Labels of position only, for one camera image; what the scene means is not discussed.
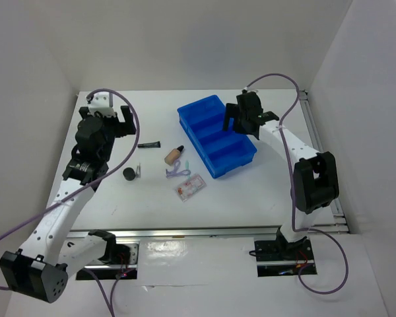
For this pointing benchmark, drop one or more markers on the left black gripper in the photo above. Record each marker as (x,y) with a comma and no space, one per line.
(127,127)

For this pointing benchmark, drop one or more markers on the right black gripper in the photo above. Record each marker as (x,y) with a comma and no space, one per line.
(232,110)

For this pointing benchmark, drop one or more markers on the black mascara tube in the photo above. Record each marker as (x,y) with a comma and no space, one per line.
(151,145)

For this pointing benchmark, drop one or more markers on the beige foundation bottle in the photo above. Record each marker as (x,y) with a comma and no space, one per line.
(173,155)

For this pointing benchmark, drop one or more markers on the clear packet of samples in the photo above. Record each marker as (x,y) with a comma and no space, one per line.
(190,187)

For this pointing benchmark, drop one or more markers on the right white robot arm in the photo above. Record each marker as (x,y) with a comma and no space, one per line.
(313,174)

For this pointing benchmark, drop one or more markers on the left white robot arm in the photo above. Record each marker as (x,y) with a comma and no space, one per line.
(43,264)

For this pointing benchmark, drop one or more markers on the blue compartment tray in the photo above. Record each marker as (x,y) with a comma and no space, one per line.
(221,151)

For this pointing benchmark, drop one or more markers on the front aluminium rail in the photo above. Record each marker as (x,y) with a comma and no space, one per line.
(181,233)

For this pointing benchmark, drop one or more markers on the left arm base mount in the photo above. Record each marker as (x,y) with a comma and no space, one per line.
(123,265)

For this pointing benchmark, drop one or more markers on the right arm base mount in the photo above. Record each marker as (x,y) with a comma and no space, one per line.
(271,262)

